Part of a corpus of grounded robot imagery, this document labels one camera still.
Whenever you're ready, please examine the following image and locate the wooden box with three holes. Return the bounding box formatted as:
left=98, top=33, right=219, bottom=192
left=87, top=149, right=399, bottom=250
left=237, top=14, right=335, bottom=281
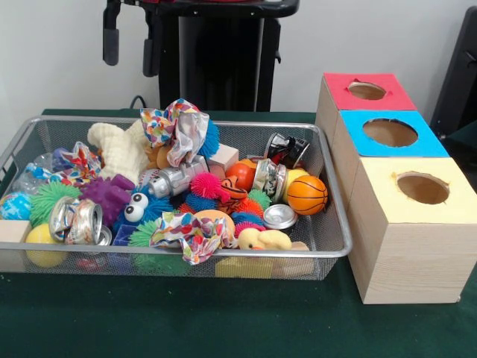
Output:
left=315, top=72, right=477, bottom=305

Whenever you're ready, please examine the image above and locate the cream waffle cloth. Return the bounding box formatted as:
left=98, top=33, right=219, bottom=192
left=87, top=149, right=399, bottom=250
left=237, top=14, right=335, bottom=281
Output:
left=87, top=119, right=151, bottom=180

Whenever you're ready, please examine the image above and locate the silver toy robot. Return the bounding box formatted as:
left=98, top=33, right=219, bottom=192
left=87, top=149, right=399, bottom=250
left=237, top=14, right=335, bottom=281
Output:
left=147, top=154, right=209, bottom=198

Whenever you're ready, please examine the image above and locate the yellow ball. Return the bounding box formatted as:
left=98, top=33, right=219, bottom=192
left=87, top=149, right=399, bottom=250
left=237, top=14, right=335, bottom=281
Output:
left=24, top=222, right=70, bottom=269

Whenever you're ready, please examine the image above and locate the wire mesh bin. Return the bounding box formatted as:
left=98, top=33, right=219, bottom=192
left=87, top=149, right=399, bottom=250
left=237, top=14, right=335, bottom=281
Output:
left=0, top=115, right=354, bottom=281

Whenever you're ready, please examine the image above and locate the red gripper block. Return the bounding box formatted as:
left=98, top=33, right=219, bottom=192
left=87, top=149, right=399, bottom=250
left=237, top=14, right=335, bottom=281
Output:
left=102, top=0, right=167, bottom=78

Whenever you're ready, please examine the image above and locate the green spiky rubber ball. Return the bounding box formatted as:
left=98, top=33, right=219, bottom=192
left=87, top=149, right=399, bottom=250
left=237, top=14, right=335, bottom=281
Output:
left=28, top=181, right=82, bottom=227

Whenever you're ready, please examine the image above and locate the black upright panel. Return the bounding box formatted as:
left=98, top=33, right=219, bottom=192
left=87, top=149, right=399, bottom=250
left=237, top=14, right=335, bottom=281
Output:
left=429, top=5, right=477, bottom=139

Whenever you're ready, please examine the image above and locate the crushed silver drink can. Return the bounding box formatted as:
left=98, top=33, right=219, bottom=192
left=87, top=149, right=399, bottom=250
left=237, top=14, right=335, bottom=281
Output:
left=48, top=196, right=113, bottom=246

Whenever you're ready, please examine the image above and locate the blue spiky rubber ball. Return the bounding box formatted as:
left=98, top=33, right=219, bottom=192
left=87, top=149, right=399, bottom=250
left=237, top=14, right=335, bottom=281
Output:
left=196, top=118, right=221, bottom=157

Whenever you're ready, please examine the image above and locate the dark green side tablecloth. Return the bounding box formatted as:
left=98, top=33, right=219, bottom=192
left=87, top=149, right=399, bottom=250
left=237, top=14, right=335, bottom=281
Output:
left=443, top=121, right=477, bottom=180

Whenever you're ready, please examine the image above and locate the purple knobby rubber ball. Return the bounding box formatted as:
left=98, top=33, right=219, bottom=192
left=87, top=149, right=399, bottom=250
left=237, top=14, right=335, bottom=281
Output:
left=78, top=173, right=136, bottom=227

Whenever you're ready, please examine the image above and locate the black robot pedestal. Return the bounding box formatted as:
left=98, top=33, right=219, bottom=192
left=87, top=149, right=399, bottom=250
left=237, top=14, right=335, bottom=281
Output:
left=148, top=0, right=301, bottom=113

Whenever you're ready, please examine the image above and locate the blue globe ball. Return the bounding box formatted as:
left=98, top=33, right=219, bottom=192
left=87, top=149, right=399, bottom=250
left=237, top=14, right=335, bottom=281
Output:
left=0, top=192, right=33, bottom=221

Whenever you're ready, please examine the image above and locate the orange toy basketball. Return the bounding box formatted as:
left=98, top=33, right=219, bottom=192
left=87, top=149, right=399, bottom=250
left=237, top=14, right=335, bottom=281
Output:
left=285, top=175, right=329, bottom=216

